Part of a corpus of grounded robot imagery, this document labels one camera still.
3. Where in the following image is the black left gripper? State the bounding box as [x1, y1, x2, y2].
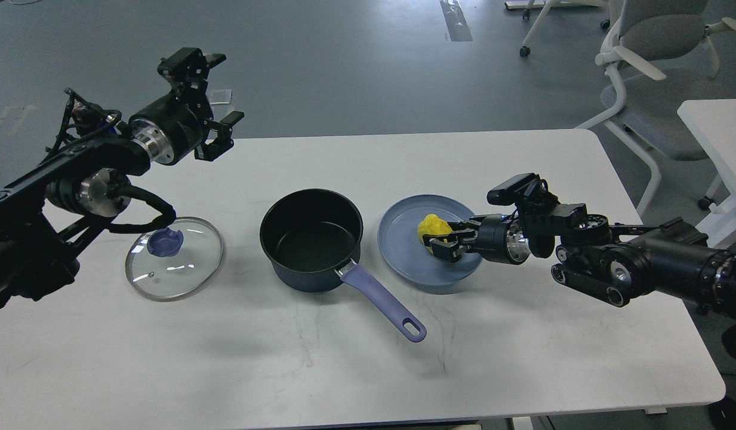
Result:
[128, 47, 245, 165]

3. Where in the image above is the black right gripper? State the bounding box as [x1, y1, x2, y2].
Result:
[422, 213, 531, 266]

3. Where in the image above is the yellow potato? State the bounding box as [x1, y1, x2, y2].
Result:
[417, 213, 452, 243]

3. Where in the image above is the glass pot lid blue knob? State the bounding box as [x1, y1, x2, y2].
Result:
[125, 217, 224, 302]

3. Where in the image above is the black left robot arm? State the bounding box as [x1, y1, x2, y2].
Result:
[0, 47, 244, 309]

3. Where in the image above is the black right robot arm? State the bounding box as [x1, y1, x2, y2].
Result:
[421, 173, 736, 359]

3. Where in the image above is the blue plate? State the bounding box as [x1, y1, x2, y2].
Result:
[377, 194, 482, 294]

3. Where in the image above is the white chair base with casters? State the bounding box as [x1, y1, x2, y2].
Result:
[505, 0, 613, 58]

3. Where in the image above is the white side table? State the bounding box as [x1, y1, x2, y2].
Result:
[677, 99, 736, 248]

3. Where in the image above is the grey office chair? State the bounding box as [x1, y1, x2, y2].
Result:
[580, 1, 736, 214]

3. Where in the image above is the dark pot purple handle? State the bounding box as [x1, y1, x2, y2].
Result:
[260, 189, 427, 343]

